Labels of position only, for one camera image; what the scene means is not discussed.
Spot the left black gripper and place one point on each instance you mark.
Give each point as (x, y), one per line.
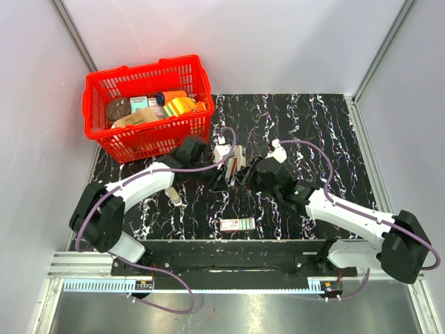
(218, 178)

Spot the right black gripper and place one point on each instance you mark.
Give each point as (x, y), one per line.
(241, 175)

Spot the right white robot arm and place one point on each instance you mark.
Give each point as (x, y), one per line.
(395, 243)

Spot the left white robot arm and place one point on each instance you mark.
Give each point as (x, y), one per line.
(99, 214)

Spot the white staple box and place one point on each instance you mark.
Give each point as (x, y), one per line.
(237, 224)

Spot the red plastic shopping basket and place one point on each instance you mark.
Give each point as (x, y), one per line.
(135, 142)

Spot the black marble pattern mat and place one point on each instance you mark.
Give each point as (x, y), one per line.
(321, 146)

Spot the yellow green box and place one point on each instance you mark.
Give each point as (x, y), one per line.
(179, 106)

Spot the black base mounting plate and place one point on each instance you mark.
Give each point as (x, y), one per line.
(302, 258)

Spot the orange cylinder can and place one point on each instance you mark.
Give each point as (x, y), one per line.
(163, 97)

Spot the brown cardboard box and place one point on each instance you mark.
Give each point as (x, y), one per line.
(141, 117)

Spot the teal white box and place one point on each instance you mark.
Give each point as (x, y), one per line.
(138, 103)

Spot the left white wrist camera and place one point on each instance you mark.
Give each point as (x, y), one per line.
(220, 151)

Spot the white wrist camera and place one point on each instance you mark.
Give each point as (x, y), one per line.
(220, 151)
(276, 151)

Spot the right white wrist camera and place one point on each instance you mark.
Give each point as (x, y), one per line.
(276, 151)

